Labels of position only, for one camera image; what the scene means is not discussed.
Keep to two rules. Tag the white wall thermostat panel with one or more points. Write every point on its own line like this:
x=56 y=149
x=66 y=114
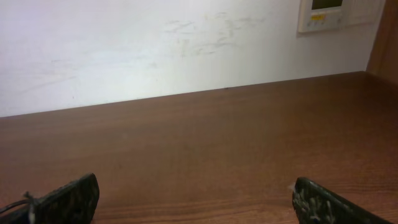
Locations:
x=322 y=15

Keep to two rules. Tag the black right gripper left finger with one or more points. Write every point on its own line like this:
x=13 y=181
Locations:
x=74 y=202

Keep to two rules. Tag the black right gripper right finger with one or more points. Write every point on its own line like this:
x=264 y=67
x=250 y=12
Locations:
x=314 y=204

